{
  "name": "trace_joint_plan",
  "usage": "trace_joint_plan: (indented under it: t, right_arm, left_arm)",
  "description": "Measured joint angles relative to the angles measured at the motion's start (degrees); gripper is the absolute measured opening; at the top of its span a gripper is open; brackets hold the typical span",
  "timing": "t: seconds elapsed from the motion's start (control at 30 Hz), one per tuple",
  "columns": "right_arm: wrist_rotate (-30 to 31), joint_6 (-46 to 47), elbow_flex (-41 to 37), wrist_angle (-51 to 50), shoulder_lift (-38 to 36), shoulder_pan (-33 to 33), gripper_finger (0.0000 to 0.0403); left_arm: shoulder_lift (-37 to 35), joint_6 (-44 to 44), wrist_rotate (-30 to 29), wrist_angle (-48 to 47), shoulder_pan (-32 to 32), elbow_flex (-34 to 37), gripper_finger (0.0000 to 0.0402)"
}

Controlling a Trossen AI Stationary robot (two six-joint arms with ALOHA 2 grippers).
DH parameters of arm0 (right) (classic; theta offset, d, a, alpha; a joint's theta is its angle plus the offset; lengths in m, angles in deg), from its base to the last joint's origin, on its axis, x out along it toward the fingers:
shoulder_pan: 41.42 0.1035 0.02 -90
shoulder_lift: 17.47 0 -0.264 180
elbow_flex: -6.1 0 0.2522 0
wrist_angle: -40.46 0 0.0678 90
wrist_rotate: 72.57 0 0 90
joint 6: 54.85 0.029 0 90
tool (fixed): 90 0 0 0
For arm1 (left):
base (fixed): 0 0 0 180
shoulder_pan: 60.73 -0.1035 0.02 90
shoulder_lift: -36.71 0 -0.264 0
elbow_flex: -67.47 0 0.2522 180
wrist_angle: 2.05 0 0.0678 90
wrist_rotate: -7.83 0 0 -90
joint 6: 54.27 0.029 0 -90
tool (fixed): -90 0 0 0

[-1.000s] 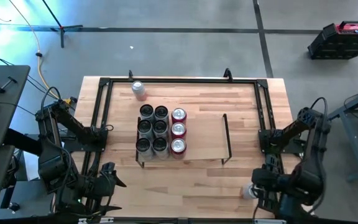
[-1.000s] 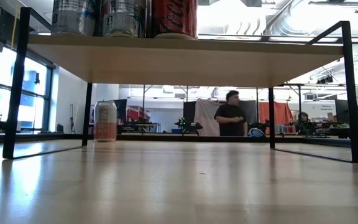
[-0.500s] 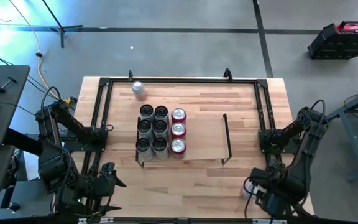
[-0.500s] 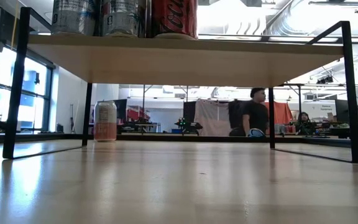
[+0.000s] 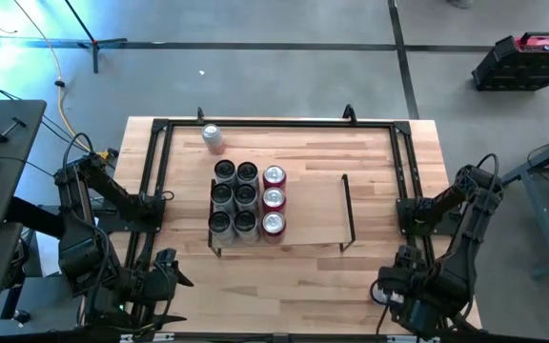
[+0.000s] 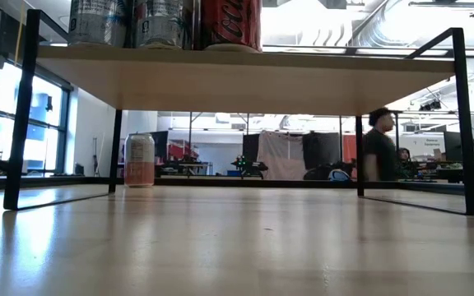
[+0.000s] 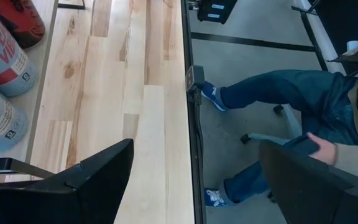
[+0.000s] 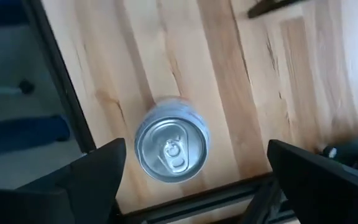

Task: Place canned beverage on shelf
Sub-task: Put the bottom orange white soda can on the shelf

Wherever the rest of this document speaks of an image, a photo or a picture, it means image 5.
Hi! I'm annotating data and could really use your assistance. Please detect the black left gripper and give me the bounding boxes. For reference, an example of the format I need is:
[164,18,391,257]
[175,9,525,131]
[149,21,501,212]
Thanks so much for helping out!
[133,247,195,330]

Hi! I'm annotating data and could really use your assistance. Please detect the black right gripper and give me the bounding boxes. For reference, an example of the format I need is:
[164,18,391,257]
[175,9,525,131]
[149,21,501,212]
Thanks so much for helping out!
[376,245,432,306]

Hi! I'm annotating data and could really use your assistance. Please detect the red cola can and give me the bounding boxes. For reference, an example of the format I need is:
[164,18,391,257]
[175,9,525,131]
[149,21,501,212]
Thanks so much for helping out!
[261,187,288,213]
[262,164,288,191]
[260,211,288,246]

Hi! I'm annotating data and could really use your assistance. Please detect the tall white can teal palms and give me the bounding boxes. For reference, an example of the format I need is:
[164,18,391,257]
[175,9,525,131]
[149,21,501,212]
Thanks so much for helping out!
[234,183,259,212]

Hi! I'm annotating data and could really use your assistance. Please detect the wooden shelf black metal legs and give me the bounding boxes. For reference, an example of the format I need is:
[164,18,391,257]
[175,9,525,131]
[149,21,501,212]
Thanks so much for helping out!
[207,173,357,258]

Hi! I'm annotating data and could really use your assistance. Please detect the black crossbeam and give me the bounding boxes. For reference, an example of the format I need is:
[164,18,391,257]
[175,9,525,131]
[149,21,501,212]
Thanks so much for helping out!
[0,327,549,343]

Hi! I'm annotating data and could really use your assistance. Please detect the white floor sheet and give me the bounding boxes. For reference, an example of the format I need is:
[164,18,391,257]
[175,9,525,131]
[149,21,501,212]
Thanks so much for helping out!
[34,231,65,277]

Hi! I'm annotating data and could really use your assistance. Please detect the black caster wheel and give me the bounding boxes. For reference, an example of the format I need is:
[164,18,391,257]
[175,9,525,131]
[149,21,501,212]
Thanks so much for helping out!
[12,309,32,328]

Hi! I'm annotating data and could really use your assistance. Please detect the black desk foot bar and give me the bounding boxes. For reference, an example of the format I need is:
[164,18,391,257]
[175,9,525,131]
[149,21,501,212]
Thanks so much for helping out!
[5,195,66,239]

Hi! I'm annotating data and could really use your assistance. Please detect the black and red tool case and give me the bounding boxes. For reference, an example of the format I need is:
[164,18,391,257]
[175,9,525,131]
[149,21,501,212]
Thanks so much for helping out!
[471,30,549,92]

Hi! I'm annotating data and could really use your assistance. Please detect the black tripod stand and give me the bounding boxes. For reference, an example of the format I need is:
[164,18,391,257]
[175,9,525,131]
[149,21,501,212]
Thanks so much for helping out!
[63,0,129,75]

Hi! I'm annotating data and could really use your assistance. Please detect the silver metal bracket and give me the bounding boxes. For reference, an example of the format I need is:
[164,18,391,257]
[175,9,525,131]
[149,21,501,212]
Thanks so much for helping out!
[387,334,442,343]
[120,333,175,343]

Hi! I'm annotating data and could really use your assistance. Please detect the black aluminium table frame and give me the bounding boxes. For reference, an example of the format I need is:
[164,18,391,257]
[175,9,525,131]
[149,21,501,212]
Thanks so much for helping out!
[81,116,485,334]

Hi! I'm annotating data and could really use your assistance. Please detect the yellow extension cable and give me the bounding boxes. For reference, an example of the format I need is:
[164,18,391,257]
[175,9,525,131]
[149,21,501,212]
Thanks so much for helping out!
[12,0,110,163]

